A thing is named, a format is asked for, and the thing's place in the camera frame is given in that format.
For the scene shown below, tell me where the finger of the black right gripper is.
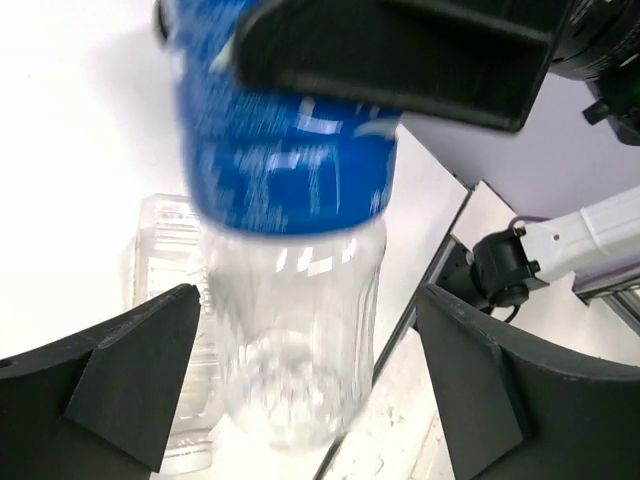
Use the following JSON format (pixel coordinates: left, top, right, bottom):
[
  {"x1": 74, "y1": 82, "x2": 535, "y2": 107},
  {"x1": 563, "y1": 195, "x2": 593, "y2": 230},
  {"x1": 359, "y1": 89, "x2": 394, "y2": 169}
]
[{"x1": 232, "y1": 0, "x2": 573, "y2": 133}]

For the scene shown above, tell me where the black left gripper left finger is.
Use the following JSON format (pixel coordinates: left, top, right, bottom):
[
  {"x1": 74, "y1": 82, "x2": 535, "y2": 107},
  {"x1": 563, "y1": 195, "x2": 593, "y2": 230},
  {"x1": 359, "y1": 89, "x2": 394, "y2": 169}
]
[{"x1": 1, "y1": 296, "x2": 175, "y2": 480}]

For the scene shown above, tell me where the large ribbed clear bottle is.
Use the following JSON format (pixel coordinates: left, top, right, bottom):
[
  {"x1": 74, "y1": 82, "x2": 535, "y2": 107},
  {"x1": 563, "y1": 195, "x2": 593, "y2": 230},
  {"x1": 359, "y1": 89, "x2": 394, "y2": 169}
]
[{"x1": 129, "y1": 194, "x2": 222, "y2": 479}]

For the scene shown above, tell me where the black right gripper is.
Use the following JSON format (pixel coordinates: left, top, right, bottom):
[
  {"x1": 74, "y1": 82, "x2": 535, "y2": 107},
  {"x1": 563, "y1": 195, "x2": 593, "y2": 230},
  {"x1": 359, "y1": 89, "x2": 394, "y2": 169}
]
[{"x1": 550, "y1": 0, "x2": 639, "y2": 145}]

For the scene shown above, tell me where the small blue label bottle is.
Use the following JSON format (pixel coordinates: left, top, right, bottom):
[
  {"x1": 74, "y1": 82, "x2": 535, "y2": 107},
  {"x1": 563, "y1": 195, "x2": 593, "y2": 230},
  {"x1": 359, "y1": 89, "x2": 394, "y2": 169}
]
[{"x1": 156, "y1": 1, "x2": 399, "y2": 450}]

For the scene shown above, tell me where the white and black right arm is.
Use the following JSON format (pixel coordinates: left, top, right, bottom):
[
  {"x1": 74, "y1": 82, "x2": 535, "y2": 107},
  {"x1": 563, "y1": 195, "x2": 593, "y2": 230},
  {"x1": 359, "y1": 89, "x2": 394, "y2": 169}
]
[{"x1": 231, "y1": 1, "x2": 639, "y2": 310}]

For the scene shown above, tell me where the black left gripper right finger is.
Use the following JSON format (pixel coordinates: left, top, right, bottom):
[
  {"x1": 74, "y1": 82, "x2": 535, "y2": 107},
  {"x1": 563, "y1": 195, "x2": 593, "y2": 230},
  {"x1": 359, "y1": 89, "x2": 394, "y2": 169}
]
[{"x1": 416, "y1": 284, "x2": 639, "y2": 479}]

